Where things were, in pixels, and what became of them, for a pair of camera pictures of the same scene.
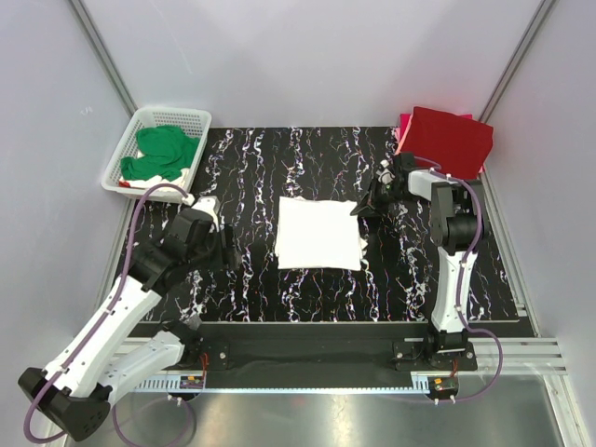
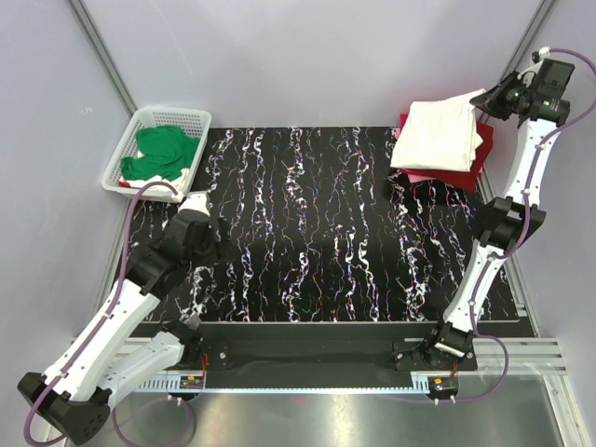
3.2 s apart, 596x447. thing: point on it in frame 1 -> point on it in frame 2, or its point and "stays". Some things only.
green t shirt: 166,153 stays
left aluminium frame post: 104,57 stays
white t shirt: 318,235 -> 438,134
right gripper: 367,203 -> 491,98
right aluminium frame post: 535,24 stays
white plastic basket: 162,145 stays
